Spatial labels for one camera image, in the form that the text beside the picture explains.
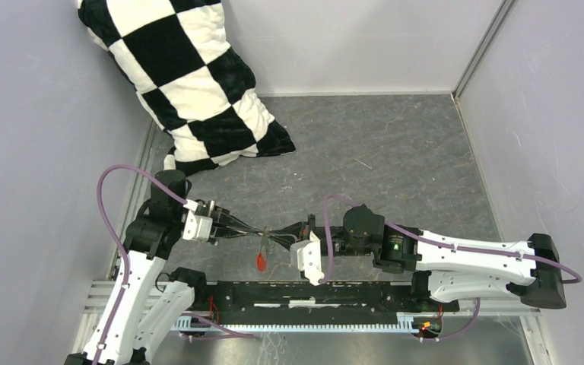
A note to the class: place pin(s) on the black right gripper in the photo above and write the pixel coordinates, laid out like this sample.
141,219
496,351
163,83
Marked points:
287,239

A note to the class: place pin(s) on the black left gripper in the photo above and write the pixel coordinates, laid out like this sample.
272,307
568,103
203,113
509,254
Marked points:
221,218

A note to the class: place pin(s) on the metal key holder red handle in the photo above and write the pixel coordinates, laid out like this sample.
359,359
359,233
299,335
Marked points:
265,246

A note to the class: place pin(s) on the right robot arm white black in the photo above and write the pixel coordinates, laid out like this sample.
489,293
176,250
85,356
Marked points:
444,269

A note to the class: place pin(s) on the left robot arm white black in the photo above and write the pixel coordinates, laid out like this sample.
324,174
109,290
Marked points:
127,333

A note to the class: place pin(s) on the black white checkered pillow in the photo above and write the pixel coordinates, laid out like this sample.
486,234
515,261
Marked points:
189,79

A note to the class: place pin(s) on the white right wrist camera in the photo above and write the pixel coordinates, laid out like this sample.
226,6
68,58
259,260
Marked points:
305,256

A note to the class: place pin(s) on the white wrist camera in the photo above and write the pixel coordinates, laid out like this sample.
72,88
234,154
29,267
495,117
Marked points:
196,227
305,256

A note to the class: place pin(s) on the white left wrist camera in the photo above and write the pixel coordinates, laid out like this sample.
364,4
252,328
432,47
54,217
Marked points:
196,227

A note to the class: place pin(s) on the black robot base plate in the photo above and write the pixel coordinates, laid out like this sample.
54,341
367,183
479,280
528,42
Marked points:
300,303

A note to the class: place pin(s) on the aluminium frame rail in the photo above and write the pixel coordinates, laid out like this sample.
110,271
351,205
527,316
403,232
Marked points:
498,312

